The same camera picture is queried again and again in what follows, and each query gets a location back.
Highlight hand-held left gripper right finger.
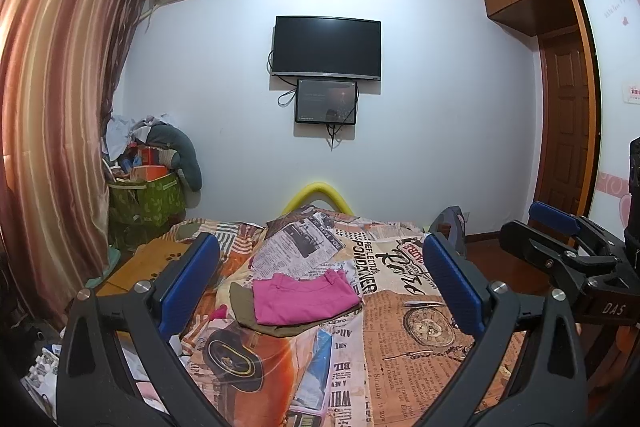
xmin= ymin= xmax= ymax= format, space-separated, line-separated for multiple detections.
xmin=410 ymin=231 xmax=588 ymax=427

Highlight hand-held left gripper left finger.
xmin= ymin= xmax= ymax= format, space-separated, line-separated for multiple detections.
xmin=55 ymin=232 xmax=222 ymax=427

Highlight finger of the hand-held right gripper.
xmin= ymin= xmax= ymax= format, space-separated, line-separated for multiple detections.
xmin=499 ymin=220 xmax=632 ymax=304
xmin=528 ymin=201 xmax=614 ymax=254

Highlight pink pants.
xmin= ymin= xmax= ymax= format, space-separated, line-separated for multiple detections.
xmin=252 ymin=269 xmax=362 ymax=327

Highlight olive green pants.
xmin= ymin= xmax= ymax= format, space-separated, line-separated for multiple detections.
xmin=229 ymin=279 xmax=366 ymax=339

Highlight brown cardboard box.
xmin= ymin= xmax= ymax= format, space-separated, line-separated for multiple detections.
xmin=95 ymin=239 xmax=194 ymax=299

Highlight green fabric storage bag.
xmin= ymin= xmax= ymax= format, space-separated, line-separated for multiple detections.
xmin=107 ymin=169 xmax=186 ymax=249

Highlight brown wooden door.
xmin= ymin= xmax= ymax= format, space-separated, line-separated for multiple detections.
xmin=535 ymin=29 xmax=599 ymax=219

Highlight printed newspaper-pattern blanket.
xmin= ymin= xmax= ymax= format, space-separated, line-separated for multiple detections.
xmin=95 ymin=204 xmax=532 ymax=427

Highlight orange box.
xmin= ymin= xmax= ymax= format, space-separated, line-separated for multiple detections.
xmin=132 ymin=147 xmax=169 ymax=180

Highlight white sliding wardrobe door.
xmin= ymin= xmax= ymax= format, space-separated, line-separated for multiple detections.
xmin=572 ymin=0 xmax=640 ymax=249

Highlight white crumpled bags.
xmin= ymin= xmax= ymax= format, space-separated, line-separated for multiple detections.
xmin=102 ymin=111 xmax=169 ymax=158

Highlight floral patterned fabric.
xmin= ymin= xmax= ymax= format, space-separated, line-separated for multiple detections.
xmin=21 ymin=346 xmax=65 ymax=404

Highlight striped brown curtain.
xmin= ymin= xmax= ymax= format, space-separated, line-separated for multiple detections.
xmin=0 ymin=0 xmax=154 ymax=324

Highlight small black wall monitor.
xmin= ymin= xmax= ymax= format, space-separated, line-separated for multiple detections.
xmin=295 ymin=78 xmax=359 ymax=126

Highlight black wall television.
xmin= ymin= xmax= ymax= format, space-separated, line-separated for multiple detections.
xmin=271 ymin=15 xmax=383 ymax=82

